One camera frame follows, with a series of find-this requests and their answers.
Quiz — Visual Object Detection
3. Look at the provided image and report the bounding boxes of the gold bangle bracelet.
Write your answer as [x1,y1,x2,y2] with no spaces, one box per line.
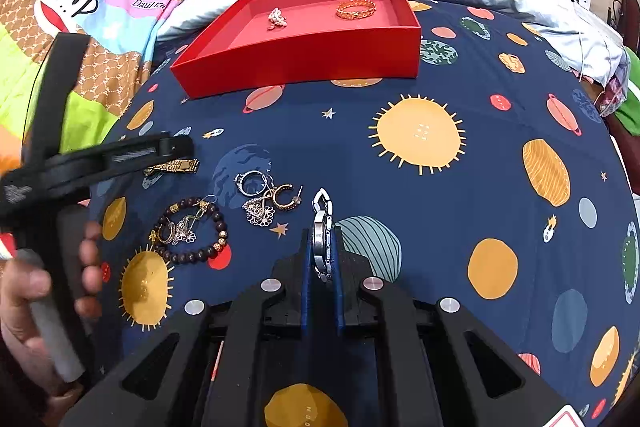
[335,0,376,21]

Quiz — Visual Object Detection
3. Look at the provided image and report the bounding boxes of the gold hoop earring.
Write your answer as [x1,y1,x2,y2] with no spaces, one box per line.
[270,183,304,212]

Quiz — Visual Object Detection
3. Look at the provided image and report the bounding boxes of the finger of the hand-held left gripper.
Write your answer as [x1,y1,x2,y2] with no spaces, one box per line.
[45,134,197,194]

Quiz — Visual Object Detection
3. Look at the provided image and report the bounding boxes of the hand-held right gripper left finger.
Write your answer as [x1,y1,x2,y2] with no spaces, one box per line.
[59,227,317,427]

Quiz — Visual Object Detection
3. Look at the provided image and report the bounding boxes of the silver charm jewellery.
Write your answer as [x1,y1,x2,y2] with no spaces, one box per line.
[311,188,335,285]

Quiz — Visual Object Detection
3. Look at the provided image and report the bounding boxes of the red cardboard box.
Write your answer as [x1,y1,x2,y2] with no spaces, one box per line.
[170,0,422,100]

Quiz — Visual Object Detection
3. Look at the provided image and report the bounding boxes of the dark bead bracelet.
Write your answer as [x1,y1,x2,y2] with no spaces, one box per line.
[151,197,232,264]

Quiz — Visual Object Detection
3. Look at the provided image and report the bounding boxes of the silver hoop earring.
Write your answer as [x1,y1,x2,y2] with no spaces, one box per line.
[235,170,275,198]

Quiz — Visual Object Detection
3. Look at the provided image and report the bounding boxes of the navy planet print blanket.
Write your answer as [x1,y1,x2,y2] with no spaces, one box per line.
[90,0,640,427]

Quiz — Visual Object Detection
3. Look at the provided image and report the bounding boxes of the person's left hand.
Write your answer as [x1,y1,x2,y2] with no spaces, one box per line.
[0,222,104,408]

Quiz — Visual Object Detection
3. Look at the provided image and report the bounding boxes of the dark wooden furniture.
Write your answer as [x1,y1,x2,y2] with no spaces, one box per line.
[607,0,640,38]

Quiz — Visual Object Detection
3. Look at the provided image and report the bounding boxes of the gold wristwatch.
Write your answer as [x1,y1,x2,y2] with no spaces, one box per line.
[144,158,201,178]

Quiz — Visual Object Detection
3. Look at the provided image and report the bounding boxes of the silver charm earring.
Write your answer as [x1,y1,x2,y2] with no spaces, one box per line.
[149,209,211,248]

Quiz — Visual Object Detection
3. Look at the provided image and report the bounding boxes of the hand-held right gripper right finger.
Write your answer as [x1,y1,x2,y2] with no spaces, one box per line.
[332,227,571,427]

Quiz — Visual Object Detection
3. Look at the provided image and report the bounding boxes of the green cloth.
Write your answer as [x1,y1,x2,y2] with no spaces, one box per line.
[612,47,640,132]

